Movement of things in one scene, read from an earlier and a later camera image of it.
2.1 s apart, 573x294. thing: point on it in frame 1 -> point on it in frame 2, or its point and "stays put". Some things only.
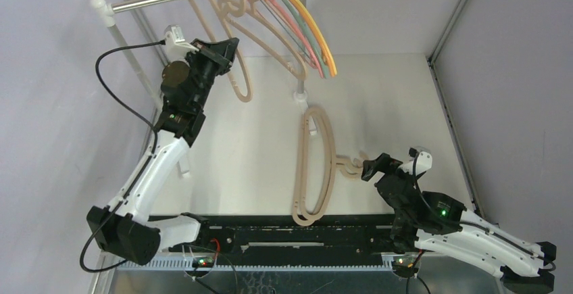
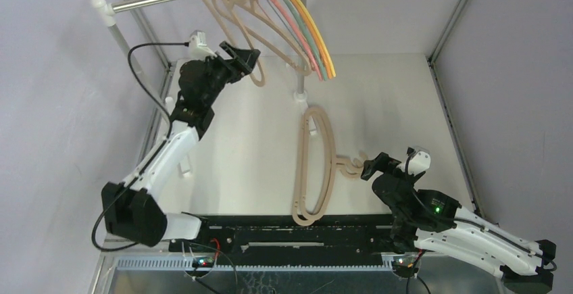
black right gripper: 384,172 stays put
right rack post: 301,96 stays put
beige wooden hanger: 351,167 stays put
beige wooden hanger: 231,3 -> 238,24
